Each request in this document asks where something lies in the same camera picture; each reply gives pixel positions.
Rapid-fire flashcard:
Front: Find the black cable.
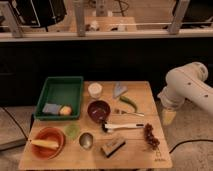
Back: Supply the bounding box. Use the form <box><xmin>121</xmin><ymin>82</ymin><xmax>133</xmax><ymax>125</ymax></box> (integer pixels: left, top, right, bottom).
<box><xmin>0</xmin><ymin>105</ymin><xmax>30</xmax><ymax>141</ymax></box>
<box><xmin>168</xmin><ymin>138</ymin><xmax>213</xmax><ymax>155</ymax></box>

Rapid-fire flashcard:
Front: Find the blue sponge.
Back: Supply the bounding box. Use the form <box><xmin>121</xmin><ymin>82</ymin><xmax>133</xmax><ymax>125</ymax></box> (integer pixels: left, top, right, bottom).
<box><xmin>42</xmin><ymin>103</ymin><xmax>61</xmax><ymax>115</ymax></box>

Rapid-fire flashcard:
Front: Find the yellow orange fruit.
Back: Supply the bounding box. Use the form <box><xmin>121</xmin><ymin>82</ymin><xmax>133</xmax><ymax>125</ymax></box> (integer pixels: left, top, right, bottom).
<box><xmin>59</xmin><ymin>106</ymin><xmax>72</xmax><ymax>116</ymax></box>

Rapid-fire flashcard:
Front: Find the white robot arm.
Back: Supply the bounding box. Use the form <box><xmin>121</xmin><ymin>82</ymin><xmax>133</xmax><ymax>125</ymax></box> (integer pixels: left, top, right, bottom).
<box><xmin>157</xmin><ymin>62</ymin><xmax>213</xmax><ymax>125</ymax></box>

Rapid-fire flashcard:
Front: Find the small metal cup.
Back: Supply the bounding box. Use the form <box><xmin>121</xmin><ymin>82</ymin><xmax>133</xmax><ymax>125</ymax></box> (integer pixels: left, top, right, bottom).
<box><xmin>79</xmin><ymin>132</ymin><xmax>93</xmax><ymax>150</ymax></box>

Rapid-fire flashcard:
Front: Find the yellow banana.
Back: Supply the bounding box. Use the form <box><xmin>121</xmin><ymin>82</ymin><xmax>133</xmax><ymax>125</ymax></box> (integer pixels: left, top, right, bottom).
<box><xmin>31</xmin><ymin>140</ymin><xmax>59</xmax><ymax>149</ymax></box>

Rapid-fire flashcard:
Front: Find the black cable left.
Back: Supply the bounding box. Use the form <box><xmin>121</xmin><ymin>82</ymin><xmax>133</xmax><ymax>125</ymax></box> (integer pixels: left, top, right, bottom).
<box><xmin>0</xmin><ymin>105</ymin><xmax>30</xmax><ymax>141</ymax></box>

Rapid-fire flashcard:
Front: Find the wooden block eraser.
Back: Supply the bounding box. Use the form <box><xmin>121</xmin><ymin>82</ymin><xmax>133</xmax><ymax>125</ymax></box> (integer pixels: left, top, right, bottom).
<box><xmin>101</xmin><ymin>136</ymin><xmax>126</xmax><ymax>158</ymax></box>

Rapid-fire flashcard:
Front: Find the black monitor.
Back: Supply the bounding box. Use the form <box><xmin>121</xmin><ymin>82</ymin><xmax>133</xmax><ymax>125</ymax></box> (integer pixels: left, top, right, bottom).
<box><xmin>9</xmin><ymin>0</ymin><xmax>66</xmax><ymax>28</ymax></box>

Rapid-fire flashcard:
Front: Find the dark grape bunch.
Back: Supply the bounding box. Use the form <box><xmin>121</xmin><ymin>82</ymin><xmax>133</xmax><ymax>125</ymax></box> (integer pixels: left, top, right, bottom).
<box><xmin>144</xmin><ymin>123</ymin><xmax>160</xmax><ymax>150</ymax></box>

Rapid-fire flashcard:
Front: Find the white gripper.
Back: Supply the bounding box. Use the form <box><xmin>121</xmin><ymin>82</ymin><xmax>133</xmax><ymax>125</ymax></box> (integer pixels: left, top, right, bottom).
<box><xmin>157</xmin><ymin>87</ymin><xmax>183</xmax><ymax>126</ymax></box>

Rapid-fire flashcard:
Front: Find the green plastic tray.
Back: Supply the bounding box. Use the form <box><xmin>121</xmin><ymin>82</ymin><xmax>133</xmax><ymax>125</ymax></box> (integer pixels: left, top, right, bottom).
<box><xmin>34</xmin><ymin>76</ymin><xmax>84</xmax><ymax>121</ymax></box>

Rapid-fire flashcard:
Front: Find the grey towel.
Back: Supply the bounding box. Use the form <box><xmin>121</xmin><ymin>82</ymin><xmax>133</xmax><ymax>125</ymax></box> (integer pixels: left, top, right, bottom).
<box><xmin>113</xmin><ymin>82</ymin><xmax>127</xmax><ymax>98</ymax></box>

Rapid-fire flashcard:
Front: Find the green round lid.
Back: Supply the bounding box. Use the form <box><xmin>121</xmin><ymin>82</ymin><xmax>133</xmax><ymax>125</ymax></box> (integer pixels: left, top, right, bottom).
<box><xmin>65</xmin><ymin>123</ymin><xmax>80</xmax><ymax>140</ymax></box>

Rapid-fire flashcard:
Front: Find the black cable right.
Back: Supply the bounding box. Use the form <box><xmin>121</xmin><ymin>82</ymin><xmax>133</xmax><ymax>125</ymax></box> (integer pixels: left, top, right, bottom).
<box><xmin>168</xmin><ymin>138</ymin><xmax>213</xmax><ymax>155</ymax></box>

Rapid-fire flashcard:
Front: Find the white paper cup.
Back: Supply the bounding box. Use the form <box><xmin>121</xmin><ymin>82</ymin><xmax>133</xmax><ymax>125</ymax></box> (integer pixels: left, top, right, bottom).
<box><xmin>88</xmin><ymin>83</ymin><xmax>103</xmax><ymax>99</ymax></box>

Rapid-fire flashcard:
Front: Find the silver fork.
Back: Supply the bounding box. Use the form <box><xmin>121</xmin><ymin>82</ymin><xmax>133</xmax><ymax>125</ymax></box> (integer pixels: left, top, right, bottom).
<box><xmin>114</xmin><ymin>109</ymin><xmax>144</xmax><ymax>117</ymax></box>

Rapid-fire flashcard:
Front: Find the dark red bowl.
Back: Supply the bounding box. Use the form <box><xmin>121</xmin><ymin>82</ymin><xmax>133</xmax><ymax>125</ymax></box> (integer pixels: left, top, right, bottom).
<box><xmin>87</xmin><ymin>100</ymin><xmax>111</xmax><ymax>123</ymax></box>

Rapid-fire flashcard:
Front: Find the grey floor board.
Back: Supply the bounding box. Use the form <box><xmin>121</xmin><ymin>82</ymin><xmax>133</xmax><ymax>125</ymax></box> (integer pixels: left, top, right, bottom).
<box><xmin>0</xmin><ymin>107</ymin><xmax>28</xmax><ymax>152</ymax></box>

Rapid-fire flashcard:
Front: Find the white handled brush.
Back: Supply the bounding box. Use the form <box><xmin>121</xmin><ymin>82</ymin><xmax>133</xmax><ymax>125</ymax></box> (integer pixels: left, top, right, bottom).
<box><xmin>102</xmin><ymin>123</ymin><xmax>144</xmax><ymax>132</ymax></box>

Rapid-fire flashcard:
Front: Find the orange bowl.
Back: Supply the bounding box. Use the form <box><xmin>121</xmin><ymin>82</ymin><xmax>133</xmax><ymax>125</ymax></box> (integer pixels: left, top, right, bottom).
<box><xmin>30</xmin><ymin>127</ymin><xmax>65</xmax><ymax>160</ymax></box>

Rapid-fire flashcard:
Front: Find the green chili pepper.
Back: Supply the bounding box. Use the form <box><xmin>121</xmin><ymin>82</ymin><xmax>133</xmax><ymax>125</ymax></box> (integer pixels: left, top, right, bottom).
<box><xmin>119</xmin><ymin>96</ymin><xmax>138</xmax><ymax>112</ymax></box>

